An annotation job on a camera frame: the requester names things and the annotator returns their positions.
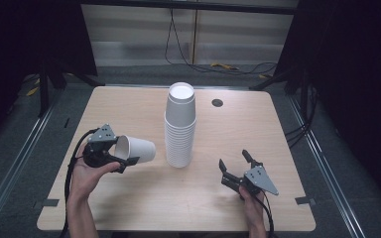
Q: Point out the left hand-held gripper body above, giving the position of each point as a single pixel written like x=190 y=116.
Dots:
x=99 y=148

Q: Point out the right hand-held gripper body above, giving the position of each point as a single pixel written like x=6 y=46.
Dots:
x=261 y=180

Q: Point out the single white paper cup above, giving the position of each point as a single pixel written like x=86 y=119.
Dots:
x=140 y=149

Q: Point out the stack of white paper cups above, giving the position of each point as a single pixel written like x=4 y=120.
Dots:
x=179 y=145

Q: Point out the person's right hand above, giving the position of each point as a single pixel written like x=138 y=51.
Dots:
x=254 y=208

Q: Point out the person's left hand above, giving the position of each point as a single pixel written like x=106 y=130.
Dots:
x=86 y=178

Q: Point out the grey tape strip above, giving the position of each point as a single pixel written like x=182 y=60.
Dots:
x=50 y=202
x=304 y=200

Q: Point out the black metal stand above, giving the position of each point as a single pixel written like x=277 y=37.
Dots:
x=43 y=89
x=291 y=79

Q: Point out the yellow floor tape piece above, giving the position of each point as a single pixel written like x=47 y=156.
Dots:
x=224 y=66
x=32 y=91

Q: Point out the black curtain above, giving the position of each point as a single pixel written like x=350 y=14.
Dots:
x=20 y=49
x=354 y=66

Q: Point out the black overhead beam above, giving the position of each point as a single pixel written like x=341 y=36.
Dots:
x=185 y=6

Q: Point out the metal floor rail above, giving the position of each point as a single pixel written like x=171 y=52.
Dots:
x=20 y=155
x=324 y=165

